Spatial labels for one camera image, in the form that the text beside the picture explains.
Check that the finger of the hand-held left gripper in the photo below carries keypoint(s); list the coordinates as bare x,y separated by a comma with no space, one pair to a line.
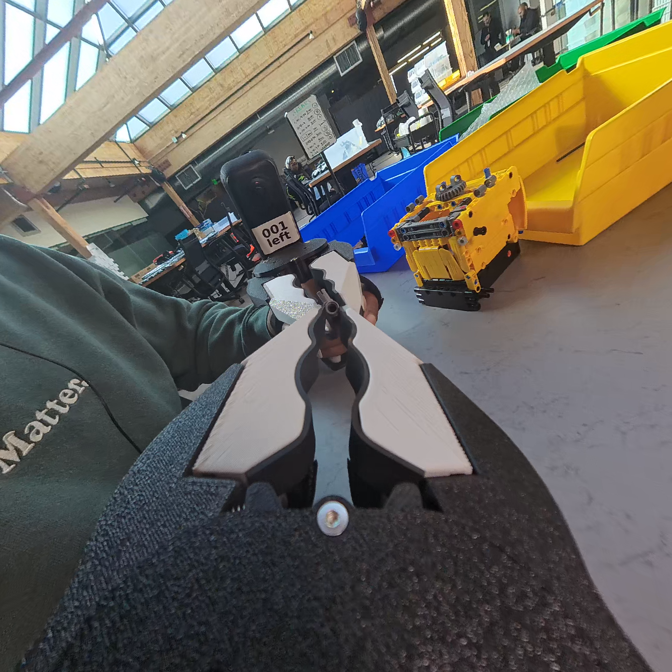
346,278
286,302

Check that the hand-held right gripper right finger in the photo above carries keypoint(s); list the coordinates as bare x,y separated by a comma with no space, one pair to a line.
409,420

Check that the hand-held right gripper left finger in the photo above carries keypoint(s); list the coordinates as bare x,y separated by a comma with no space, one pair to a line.
252,420

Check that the person's left forearm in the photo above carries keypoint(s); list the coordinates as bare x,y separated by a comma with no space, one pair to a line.
225,336

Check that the yellow black lego vehicle model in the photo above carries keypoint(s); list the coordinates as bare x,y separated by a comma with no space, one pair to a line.
472,231

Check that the person's left hand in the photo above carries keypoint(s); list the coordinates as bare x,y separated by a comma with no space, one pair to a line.
371,308

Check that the blue plastic bin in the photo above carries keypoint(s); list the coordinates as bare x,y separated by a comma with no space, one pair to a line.
330,220
391,231

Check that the whiteboard with writing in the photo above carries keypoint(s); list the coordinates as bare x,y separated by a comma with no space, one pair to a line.
309,126

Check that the black office chair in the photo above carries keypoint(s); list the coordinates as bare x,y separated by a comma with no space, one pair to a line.
202,262
435,99

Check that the work table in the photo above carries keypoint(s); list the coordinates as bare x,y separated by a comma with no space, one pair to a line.
346,156

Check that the cluttered desk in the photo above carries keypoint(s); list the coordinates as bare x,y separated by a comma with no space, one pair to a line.
162,265

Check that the bubble wrap sheet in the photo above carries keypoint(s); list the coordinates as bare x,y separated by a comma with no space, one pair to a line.
517,84

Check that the long wooden table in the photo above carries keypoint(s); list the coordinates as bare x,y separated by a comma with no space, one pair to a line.
530,47

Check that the yellow plastic bin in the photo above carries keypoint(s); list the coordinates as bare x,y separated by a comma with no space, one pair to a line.
619,157

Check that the green plastic bin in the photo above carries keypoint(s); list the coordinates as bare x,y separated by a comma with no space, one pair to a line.
614,44

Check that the wall air vent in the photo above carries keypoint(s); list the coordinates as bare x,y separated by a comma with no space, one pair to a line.
187,177
346,57
23,225

